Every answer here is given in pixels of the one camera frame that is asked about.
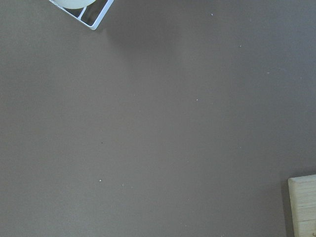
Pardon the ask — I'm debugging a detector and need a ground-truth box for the white plastic cup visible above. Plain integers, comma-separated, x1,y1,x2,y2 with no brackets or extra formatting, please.
53,0,96,9

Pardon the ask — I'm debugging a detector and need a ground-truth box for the wooden cutting board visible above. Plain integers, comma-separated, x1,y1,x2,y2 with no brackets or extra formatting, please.
288,175,316,237

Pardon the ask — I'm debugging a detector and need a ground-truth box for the white wire cup rack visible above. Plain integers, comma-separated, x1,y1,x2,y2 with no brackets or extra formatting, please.
50,0,114,30

